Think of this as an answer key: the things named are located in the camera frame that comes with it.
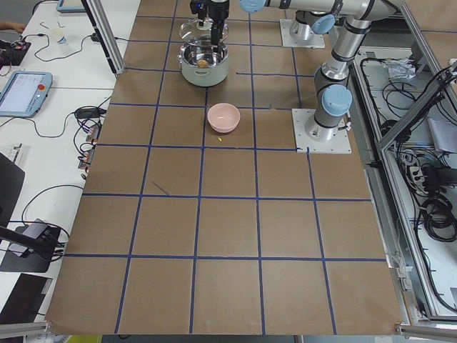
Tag black monitor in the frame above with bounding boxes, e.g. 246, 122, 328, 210
0, 154, 25, 227

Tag pink bowl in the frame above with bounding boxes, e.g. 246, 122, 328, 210
207, 103, 241, 134

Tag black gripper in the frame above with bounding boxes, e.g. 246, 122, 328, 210
207, 0, 229, 52
189, 0, 208, 28

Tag paper cup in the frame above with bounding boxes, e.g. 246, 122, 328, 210
51, 27, 67, 44

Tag brown egg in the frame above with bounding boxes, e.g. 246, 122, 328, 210
197, 59, 209, 68

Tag black laptop power brick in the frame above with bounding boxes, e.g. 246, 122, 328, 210
74, 106, 106, 119

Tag aluminium frame post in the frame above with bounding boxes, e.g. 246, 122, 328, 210
81, 0, 125, 75

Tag aluminium frame rail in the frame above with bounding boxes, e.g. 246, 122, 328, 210
352, 1, 456, 328

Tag pale green electric pot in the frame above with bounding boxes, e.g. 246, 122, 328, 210
178, 44, 229, 87

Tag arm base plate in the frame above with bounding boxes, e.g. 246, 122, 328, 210
280, 19, 325, 49
292, 109, 352, 154

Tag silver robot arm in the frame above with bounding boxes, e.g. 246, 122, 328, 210
238, 1, 404, 142
189, 1, 343, 45

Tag blue teach pendant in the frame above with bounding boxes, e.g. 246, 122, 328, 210
56, 0, 85, 13
1, 71, 53, 118

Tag black camera stand base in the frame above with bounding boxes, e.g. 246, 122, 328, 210
1, 220, 68, 273

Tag coiled black cables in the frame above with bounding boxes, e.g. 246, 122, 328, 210
413, 192, 456, 240

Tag glass pot lid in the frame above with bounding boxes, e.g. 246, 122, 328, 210
179, 18, 229, 47

